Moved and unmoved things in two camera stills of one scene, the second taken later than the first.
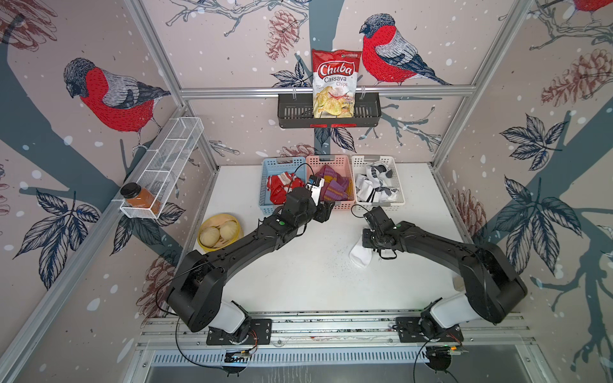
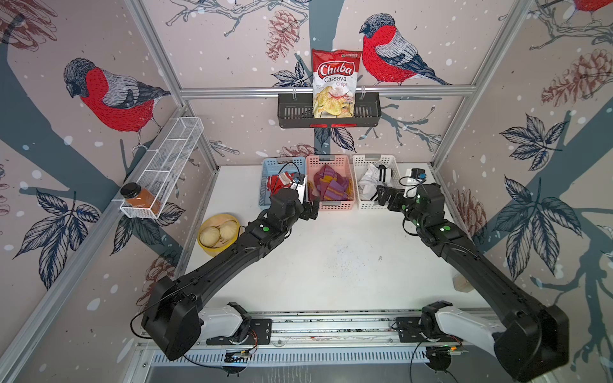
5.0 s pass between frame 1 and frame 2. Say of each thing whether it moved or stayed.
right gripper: moved
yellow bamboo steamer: stayed
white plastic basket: stayed
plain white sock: moved
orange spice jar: stayed
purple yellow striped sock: stayed
